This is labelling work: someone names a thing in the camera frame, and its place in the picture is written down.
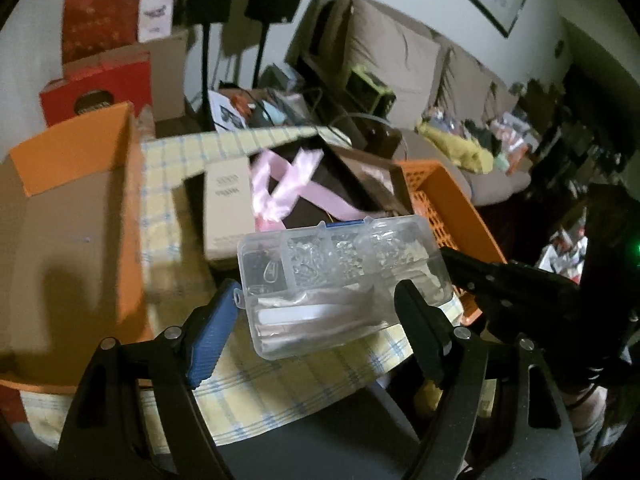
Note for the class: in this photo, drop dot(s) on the white printed paper sheet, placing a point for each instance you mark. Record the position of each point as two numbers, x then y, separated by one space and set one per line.
227 110

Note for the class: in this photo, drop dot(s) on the yellow checked tablecloth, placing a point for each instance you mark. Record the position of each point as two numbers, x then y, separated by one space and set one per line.
280 385

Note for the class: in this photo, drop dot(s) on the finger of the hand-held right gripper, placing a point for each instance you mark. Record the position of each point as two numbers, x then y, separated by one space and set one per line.
510 285

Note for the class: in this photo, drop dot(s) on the dark brown box lid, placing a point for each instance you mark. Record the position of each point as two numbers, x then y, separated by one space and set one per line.
372 180

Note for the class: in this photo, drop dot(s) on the red patterned gift bag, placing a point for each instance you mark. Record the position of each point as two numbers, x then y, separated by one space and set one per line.
100 20

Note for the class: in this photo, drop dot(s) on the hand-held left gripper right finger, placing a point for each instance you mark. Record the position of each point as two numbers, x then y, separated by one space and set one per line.
425 332

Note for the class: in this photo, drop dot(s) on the beige rectangular box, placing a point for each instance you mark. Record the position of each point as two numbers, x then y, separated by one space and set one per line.
227 220

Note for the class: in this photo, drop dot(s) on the green device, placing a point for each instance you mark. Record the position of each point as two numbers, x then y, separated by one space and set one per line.
372 87

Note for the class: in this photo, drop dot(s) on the yellow cloth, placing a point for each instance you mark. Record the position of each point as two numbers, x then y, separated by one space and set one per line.
465 152

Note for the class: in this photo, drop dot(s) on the beige sofa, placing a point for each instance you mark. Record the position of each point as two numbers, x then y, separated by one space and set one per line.
400 60

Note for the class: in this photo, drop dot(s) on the red oval-label gift bag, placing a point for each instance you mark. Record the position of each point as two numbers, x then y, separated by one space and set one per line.
100 90

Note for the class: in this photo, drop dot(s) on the orange plastic crate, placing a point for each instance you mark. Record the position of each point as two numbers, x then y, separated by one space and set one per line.
450 210

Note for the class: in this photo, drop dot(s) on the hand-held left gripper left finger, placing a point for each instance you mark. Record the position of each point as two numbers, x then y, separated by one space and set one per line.
215 332

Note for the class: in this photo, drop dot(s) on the clear plastic compartment box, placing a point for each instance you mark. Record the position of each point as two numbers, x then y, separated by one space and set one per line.
325 260

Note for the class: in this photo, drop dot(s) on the pile of assorted clothes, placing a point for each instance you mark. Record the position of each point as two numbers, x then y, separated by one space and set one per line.
510 130

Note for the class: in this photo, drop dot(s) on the black shallow gift box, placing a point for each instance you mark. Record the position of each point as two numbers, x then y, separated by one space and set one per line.
332 170

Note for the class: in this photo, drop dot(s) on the small white paper bag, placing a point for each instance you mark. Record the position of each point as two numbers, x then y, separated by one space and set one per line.
156 12

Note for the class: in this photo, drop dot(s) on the pink satin ribbon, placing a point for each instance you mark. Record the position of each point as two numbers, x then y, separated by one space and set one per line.
295 185

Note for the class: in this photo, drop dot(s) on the orange brown cardboard box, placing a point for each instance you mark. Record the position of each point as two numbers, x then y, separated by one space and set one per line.
75 260

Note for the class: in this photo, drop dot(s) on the plain brown cardboard box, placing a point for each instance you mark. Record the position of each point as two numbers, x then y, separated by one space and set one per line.
167 80

